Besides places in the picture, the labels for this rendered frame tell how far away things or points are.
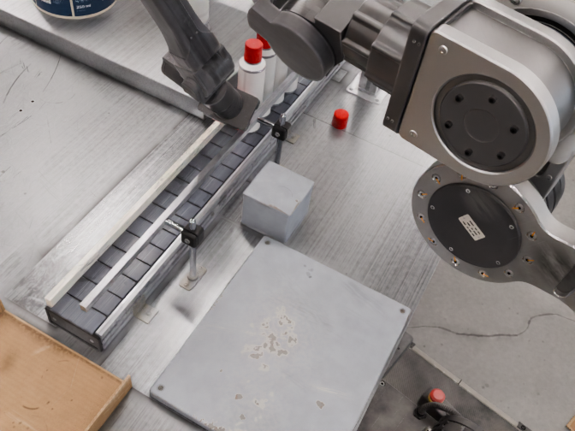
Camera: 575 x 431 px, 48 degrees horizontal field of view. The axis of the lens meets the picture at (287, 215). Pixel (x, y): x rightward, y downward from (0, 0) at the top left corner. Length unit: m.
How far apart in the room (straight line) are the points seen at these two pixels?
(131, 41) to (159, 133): 0.26
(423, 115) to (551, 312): 1.84
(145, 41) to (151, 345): 0.75
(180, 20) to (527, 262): 0.59
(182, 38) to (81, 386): 0.55
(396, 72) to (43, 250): 0.81
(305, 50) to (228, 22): 1.00
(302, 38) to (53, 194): 0.79
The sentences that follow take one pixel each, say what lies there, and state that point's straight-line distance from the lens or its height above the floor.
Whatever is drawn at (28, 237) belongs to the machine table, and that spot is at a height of 0.83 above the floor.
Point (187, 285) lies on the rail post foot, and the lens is 1.16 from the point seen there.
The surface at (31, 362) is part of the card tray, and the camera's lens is 1.12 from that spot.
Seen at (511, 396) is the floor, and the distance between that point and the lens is 2.17.
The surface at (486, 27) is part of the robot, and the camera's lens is 0.59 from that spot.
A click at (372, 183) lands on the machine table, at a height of 0.83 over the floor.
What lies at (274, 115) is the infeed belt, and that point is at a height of 0.88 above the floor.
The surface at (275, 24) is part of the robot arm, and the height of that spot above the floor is 1.44.
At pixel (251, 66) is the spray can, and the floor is 1.05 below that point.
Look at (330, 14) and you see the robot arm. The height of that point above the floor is 1.47.
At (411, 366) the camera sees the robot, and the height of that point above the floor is 0.24.
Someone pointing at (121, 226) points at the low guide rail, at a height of 0.91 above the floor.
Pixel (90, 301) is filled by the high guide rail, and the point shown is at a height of 0.96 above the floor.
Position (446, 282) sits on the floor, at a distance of 2.31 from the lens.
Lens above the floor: 1.80
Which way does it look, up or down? 50 degrees down
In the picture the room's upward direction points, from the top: 10 degrees clockwise
